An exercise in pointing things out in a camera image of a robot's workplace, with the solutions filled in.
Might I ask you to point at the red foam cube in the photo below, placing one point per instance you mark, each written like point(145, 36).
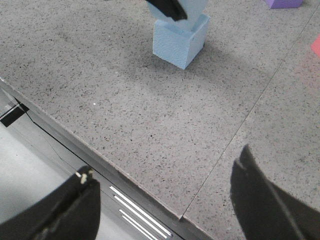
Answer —
point(315, 46)

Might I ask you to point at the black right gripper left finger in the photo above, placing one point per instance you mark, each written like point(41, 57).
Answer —
point(70, 212)

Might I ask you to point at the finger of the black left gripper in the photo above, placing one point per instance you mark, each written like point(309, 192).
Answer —
point(170, 8)

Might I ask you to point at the smooth purple foam cube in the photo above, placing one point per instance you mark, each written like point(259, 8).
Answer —
point(283, 4)

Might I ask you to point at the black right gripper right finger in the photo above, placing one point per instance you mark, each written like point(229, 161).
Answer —
point(264, 210)

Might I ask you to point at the light blue foam cube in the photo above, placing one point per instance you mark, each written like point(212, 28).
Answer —
point(179, 46)
point(192, 8)

